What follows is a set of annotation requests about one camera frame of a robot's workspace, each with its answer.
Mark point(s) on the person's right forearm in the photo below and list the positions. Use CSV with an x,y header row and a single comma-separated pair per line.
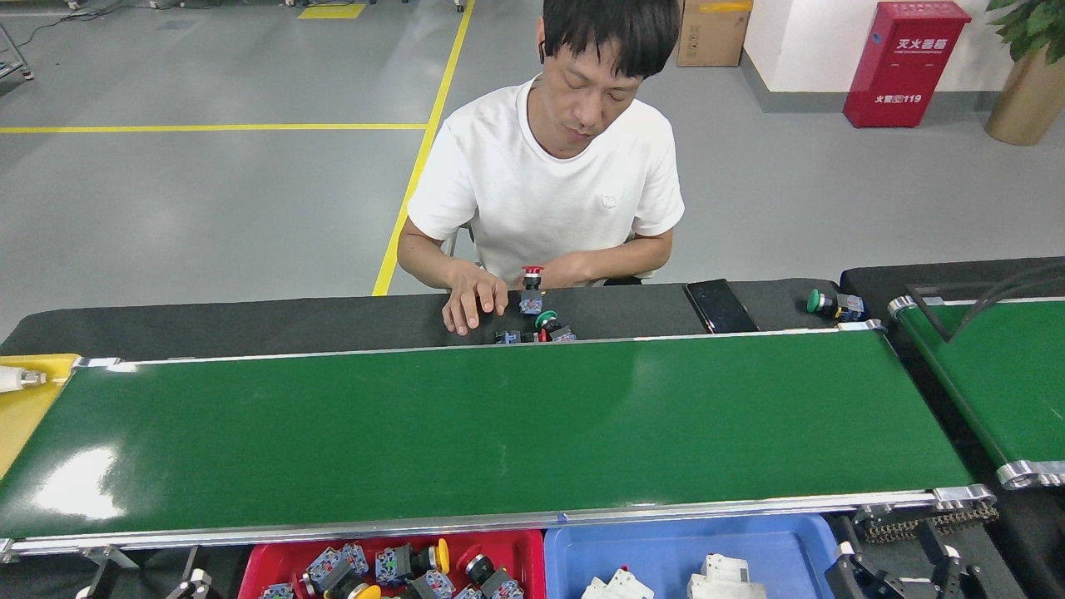
x,y
424,258

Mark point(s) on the yellow plastic tray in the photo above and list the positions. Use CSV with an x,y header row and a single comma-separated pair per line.
x,y
25,424

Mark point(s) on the person's right hand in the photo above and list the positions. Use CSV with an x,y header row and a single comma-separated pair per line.
x,y
474,291

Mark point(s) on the green feeder conveyor belt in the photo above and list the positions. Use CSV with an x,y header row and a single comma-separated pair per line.
x,y
1007,383

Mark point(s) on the black smartphone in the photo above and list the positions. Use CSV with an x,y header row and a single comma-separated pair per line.
x,y
720,306

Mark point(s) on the cardboard box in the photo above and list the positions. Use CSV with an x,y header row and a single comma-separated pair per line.
x,y
711,37

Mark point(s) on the red plastic tray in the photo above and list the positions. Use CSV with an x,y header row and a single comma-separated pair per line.
x,y
274,566

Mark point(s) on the black guide frame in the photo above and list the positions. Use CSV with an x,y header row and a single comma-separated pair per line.
x,y
929,316

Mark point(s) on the white light bulb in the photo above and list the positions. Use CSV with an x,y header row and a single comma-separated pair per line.
x,y
15,379

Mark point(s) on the person's left forearm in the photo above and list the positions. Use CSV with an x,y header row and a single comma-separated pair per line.
x,y
616,262

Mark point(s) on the person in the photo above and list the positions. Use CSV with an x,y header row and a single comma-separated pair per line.
x,y
549,191

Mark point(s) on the red fire extinguisher box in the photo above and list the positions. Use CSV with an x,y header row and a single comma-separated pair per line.
x,y
907,66

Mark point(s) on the switch with grey blue block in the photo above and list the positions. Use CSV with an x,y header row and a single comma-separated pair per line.
x,y
507,337

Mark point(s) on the long green conveyor belt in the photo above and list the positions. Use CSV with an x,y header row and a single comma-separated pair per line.
x,y
499,433

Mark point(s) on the yellow mushroom push button switch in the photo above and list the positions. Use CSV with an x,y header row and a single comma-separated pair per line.
x,y
403,561
366,592

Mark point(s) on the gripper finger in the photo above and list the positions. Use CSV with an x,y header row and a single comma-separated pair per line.
x,y
857,578
98,582
193,582
957,582

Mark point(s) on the blue plastic tray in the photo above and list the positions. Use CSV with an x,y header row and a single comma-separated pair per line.
x,y
666,549

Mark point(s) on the potted plant with brass pot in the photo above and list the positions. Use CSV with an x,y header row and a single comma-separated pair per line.
x,y
1027,108

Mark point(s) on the person's left hand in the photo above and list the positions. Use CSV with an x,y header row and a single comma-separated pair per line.
x,y
557,273

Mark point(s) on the green mushroom push button switch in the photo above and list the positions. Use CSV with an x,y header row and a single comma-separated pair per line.
x,y
545,319
849,308

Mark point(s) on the white circuit breaker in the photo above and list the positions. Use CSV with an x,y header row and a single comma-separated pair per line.
x,y
617,586
725,576

